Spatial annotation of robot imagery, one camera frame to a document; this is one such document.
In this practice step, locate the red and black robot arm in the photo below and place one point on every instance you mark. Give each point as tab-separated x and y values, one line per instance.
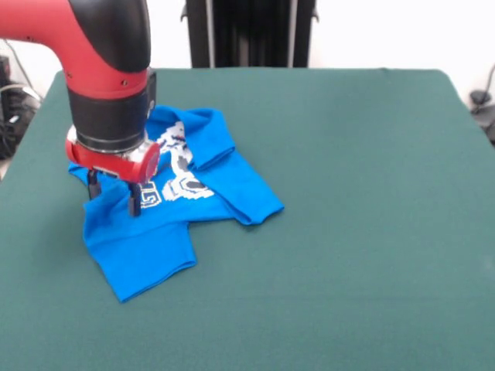
96	65

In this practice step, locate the dark green table cloth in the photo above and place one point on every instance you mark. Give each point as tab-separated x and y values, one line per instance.
328	251

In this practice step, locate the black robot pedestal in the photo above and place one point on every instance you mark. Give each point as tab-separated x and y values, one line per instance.
251	35

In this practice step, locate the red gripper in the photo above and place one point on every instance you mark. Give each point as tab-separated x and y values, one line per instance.
116	164

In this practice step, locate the black stand base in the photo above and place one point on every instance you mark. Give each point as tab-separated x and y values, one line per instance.
479	97
15	116

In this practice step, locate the blue shirt with white print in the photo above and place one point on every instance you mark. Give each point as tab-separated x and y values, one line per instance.
154	247

